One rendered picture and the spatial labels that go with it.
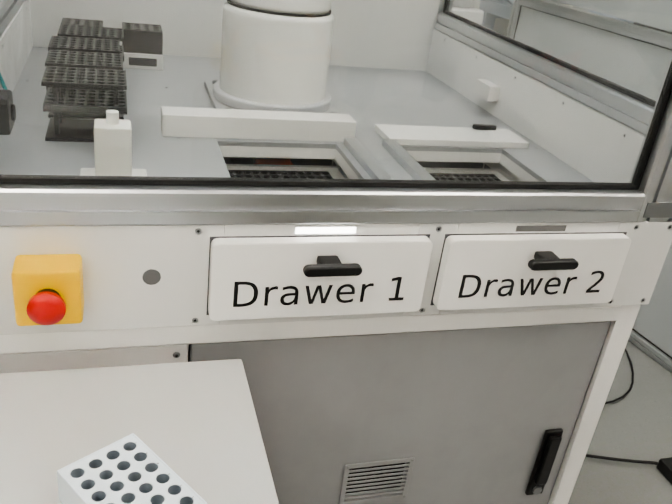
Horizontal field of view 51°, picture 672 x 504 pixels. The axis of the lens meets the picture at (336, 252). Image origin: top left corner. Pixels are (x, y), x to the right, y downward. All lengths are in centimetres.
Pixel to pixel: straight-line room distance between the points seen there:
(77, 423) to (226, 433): 17
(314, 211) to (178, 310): 21
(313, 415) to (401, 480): 23
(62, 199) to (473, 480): 84
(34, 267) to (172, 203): 17
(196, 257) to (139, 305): 9
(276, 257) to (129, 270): 18
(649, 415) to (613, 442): 22
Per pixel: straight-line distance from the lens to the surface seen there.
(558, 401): 127
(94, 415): 87
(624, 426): 236
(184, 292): 91
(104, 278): 89
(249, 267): 88
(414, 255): 94
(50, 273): 84
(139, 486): 73
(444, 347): 109
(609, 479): 215
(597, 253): 109
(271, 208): 87
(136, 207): 86
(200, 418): 86
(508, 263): 101
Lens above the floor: 132
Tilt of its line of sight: 27 degrees down
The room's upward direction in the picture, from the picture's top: 8 degrees clockwise
